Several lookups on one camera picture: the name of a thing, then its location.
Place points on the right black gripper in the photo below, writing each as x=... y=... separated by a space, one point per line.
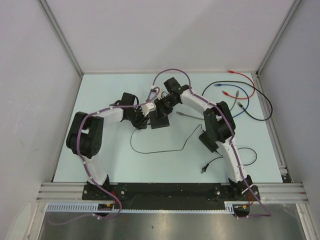
x=158 y=103

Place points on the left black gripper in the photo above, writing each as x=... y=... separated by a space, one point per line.
x=142 y=124

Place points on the black network switch box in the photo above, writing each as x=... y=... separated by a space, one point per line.
x=157 y=123

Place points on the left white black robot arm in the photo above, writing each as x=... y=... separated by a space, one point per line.
x=85 y=135

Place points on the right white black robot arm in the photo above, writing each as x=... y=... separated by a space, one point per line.
x=219 y=127

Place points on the black power adapter brick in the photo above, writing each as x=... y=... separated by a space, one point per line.
x=212 y=146

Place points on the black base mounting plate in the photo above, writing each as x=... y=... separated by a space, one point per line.
x=178 y=196

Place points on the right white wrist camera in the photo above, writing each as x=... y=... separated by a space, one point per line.
x=156 y=90

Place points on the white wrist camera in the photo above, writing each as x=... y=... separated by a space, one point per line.
x=147 y=108
x=156 y=90

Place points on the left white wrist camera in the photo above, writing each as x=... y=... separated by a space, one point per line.
x=147 y=108

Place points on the grey slotted cable duct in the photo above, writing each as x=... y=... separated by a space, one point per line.
x=81 y=207

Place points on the aluminium front frame rail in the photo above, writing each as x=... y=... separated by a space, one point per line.
x=270 y=193

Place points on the right aluminium side rail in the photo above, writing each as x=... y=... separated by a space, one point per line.
x=277 y=148

